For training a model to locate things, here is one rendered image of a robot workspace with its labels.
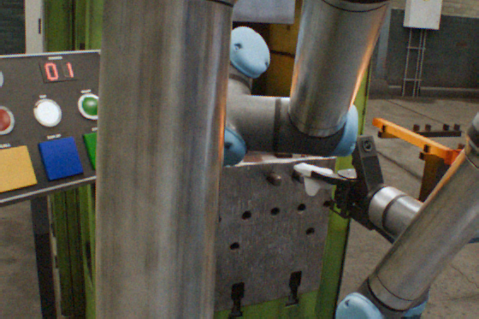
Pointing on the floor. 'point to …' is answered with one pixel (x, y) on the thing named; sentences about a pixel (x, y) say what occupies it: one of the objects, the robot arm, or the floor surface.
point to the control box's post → (39, 209)
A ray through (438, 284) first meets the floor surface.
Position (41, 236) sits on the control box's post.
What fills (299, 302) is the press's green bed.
